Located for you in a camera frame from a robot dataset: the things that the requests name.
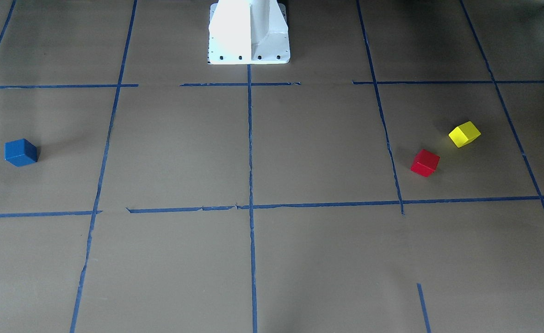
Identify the red wooden block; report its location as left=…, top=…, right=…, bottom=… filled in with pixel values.
left=410, top=149, right=440, bottom=177

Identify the blue wooden block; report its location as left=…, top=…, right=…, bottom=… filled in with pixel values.
left=4, top=138, right=38, bottom=167

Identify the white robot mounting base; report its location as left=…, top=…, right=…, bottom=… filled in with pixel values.
left=207, top=0, right=291, bottom=65

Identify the yellow wooden block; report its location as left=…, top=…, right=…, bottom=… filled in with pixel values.
left=448, top=121, right=481, bottom=148

